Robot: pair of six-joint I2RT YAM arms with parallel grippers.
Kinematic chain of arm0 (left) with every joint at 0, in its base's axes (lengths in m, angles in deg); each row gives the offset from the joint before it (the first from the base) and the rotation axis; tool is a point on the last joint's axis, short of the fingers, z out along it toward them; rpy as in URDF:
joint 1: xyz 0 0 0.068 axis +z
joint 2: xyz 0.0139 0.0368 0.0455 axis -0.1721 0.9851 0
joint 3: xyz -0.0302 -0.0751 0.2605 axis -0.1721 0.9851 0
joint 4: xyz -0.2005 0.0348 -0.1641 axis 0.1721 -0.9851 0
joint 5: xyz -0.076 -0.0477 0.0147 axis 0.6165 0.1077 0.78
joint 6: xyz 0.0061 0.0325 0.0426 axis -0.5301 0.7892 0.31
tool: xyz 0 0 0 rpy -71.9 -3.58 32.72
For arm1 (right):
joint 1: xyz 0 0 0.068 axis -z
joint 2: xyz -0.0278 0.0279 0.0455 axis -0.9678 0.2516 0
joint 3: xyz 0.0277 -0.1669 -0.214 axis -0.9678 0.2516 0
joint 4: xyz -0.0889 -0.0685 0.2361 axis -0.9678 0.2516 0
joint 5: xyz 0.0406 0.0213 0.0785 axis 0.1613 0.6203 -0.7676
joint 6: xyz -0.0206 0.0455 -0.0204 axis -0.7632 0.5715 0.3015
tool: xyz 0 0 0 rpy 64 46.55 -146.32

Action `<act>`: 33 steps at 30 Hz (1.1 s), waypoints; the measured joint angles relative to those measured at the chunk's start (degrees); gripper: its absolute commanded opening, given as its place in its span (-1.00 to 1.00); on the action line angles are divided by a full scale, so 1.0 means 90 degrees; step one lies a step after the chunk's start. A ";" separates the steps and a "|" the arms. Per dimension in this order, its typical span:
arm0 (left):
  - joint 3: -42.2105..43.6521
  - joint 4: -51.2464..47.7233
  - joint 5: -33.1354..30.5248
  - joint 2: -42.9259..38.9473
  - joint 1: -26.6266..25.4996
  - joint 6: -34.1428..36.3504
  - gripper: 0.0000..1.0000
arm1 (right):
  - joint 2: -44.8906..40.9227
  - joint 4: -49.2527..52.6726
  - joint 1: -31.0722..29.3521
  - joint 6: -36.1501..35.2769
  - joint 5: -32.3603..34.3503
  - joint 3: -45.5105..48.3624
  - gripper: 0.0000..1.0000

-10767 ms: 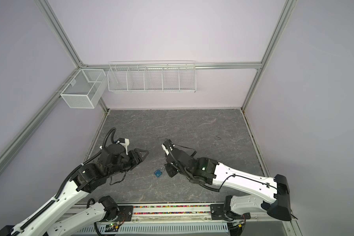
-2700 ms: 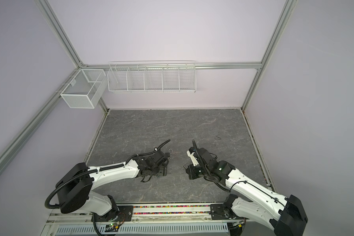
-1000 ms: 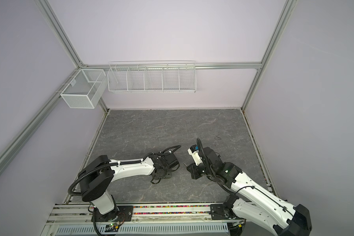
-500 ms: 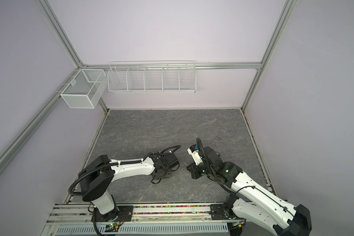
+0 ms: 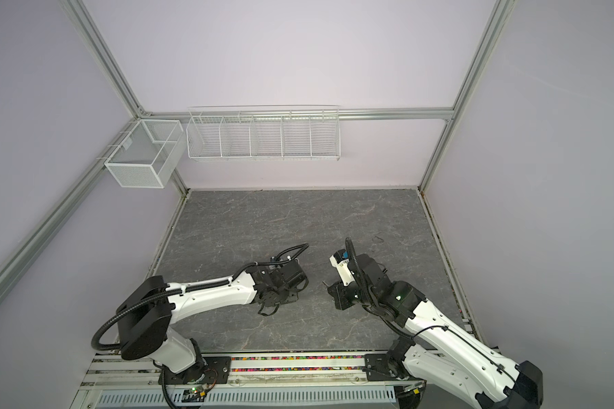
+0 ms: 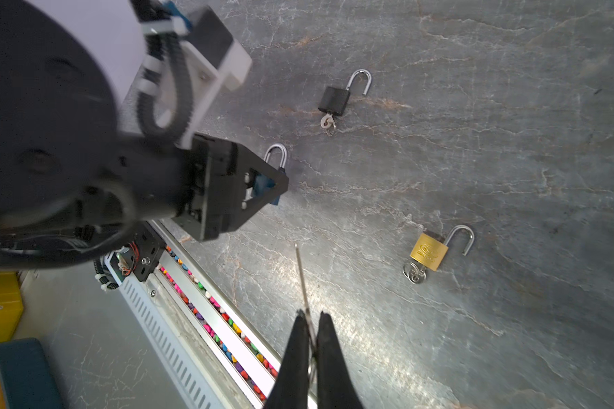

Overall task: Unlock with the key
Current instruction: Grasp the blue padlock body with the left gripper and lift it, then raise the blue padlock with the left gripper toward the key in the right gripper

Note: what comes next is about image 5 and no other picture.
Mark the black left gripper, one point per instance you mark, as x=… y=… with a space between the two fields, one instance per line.
x=292 y=297

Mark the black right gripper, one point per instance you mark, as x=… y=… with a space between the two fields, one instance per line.
x=339 y=290

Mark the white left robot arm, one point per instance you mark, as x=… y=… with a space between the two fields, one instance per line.
x=142 y=326

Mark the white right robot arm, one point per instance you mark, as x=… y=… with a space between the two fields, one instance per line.
x=430 y=346

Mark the white mesh box basket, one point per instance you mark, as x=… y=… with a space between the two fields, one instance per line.
x=149 y=154

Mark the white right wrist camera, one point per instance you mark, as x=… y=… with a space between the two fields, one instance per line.
x=340 y=260

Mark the white vented cable duct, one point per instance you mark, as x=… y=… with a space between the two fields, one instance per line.
x=250 y=397

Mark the white wire shelf basket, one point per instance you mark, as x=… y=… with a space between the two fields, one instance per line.
x=264 y=133

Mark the aluminium frame corner post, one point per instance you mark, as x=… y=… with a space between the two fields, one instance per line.
x=85 y=26

